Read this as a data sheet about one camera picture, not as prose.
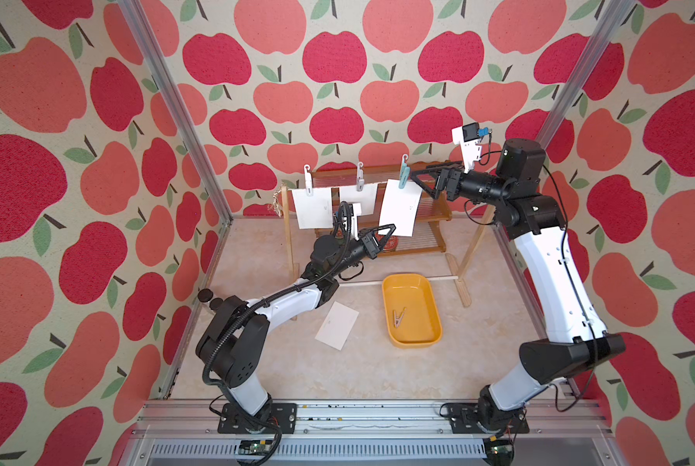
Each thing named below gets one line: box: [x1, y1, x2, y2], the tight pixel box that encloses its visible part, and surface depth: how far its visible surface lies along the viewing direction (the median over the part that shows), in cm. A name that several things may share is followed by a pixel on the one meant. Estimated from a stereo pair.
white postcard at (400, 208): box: [378, 178, 423, 237], surface depth 72 cm
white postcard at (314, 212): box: [291, 187, 333, 230], surface depth 72 cm
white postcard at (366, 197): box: [339, 182, 379, 217], surface depth 70 cm
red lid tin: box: [377, 234, 399, 252], surface depth 110 cm
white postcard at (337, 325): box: [314, 300, 360, 352], surface depth 94 cm
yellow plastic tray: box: [382, 272, 443, 349], surface depth 94 cm
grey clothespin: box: [356, 161, 365, 192], surface depth 66 cm
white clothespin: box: [303, 164, 314, 197], surface depth 66 cm
